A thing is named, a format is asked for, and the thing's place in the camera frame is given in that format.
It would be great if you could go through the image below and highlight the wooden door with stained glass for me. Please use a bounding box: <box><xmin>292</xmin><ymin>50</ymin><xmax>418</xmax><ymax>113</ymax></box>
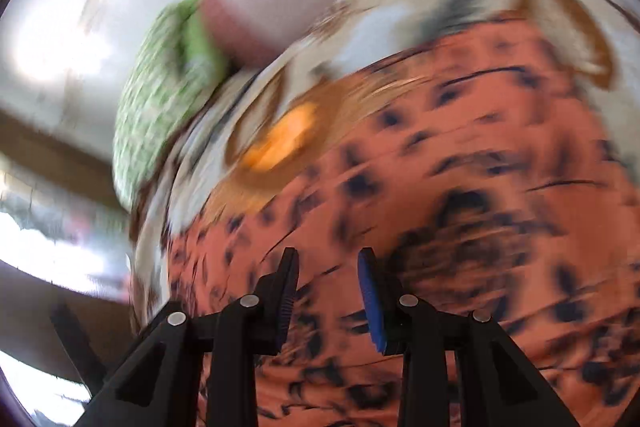
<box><xmin>0</xmin><ymin>107</ymin><xmax>136</xmax><ymax>427</ymax></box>

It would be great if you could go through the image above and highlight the leaf print blanket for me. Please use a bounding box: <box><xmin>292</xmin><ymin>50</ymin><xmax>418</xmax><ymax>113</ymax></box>
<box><xmin>127</xmin><ymin>0</ymin><xmax>637</xmax><ymax>323</ymax></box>

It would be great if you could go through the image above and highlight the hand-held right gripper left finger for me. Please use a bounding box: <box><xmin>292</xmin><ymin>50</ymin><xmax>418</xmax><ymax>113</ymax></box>
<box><xmin>75</xmin><ymin>248</ymin><xmax>301</xmax><ymax>427</ymax></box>

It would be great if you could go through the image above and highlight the orange floral garment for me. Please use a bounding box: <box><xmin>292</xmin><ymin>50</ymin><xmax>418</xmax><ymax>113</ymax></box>
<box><xmin>167</xmin><ymin>19</ymin><xmax>640</xmax><ymax>427</ymax></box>

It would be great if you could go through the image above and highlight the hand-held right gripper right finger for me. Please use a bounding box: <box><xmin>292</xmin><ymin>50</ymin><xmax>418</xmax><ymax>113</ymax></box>
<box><xmin>357</xmin><ymin>248</ymin><xmax>583</xmax><ymax>427</ymax></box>

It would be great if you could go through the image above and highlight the green checked quilt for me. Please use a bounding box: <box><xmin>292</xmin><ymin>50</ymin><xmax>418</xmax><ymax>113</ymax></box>
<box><xmin>112</xmin><ymin>0</ymin><xmax>231</xmax><ymax>208</ymax></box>

